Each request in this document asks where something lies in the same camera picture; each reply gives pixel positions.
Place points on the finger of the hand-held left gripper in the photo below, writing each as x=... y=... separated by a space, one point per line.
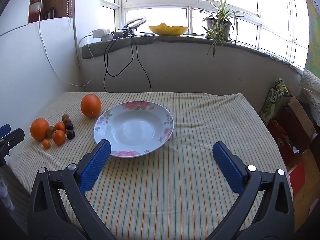
x=4 y=130
x=13 y=137

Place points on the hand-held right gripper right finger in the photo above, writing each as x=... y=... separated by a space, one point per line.
x=227 y=166

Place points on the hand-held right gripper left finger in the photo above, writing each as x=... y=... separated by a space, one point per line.
x=96 y=166

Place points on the rough large orange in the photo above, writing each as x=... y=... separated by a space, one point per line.
x=39 y=129

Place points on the tiny orange kumquat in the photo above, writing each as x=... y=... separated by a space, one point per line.
x=46 y=143

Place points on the green round fruit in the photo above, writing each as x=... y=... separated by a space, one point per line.
x=50 y=131

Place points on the dark purple plum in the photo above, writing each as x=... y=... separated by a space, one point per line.
x=69 y=125
x=70 y=134

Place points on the small mandarin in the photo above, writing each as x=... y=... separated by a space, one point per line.
x=60 y=127
x=58 y=137

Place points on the floral white plate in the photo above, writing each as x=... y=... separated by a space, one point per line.
x=135 y=130

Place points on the brown longan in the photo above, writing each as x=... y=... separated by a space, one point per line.
x=67 y=120
x=65 y=116

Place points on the smooth large orange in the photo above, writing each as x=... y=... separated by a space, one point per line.
x=91 y=105

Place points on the striped table cloth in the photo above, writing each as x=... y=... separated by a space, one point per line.
x=187 y=180

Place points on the red box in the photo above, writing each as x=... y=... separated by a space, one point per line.
x=281 y=140

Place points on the green printed package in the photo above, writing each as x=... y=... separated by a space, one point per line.
x=272 y=102

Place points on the cardboard box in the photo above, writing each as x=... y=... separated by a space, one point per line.
x=300 y=120

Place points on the white lace cloth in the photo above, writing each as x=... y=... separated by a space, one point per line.
x=311 y=90

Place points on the dark shelf items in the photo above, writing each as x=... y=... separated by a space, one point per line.
x=50 y=12

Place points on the red and white vase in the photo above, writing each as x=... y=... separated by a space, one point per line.
x=36 y=7

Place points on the white power strip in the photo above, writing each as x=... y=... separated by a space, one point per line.
x=101 y=34

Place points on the black power adapter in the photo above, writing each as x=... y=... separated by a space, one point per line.
x=117 y=34

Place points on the potted spider plant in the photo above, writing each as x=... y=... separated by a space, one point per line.
x=221 y=28

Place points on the yellow wavy bowl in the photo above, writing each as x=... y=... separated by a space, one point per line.
x=167 y=29

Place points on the wall map poster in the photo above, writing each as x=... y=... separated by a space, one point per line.
x=313 y=42

